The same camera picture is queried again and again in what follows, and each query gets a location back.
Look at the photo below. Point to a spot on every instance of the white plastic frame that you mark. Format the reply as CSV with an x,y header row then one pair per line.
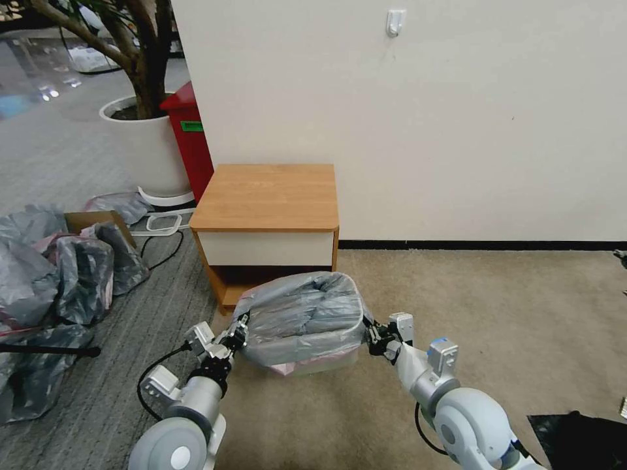
x,y
149,230

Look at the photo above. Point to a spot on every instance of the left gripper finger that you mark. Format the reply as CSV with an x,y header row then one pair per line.
x,y
241,324
238,342

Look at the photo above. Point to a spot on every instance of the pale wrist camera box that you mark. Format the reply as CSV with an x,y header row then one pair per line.
x,y
198,338
402,326

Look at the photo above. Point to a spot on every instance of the brown cardboard box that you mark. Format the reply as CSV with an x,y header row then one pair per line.
x,y
117,222

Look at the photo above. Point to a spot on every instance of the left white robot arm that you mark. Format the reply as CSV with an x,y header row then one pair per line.
x,y
193,399

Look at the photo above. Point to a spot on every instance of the black stand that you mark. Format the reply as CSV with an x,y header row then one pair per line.
x,y
622,262

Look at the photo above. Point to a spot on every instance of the white wall hook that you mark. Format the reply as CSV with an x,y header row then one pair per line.
x,y
395,22

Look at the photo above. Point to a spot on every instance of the crumpled grey garbage bag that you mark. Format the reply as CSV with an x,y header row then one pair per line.
x,y
34,382
93,274
22,274
120,205

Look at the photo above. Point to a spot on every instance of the black pole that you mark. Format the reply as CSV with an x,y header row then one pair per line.
x,y
49,349

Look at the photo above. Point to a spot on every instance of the red box with green label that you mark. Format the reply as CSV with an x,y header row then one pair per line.
x,y
193,147

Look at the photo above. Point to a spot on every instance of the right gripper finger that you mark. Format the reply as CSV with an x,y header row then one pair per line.
x,y
373,329
375,346

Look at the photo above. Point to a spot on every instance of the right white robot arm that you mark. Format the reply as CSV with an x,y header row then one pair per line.
x,y
465,421

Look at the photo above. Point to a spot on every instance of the indoor tree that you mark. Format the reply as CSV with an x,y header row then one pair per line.
x,y
142,59

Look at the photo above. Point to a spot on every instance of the wooden bedside cabinet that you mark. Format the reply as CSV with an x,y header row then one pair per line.
x,y
267,200

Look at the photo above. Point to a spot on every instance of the small pale trash can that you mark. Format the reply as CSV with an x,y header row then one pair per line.
x,y
318,364

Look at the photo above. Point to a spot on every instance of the black bag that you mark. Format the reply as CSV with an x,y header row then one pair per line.
x,y
583,443

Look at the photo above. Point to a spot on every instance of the white round plant pot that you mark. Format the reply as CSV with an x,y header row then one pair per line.
x,y
157,147

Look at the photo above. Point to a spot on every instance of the grey translucent garbage bag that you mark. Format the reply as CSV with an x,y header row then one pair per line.
x,y
303,313

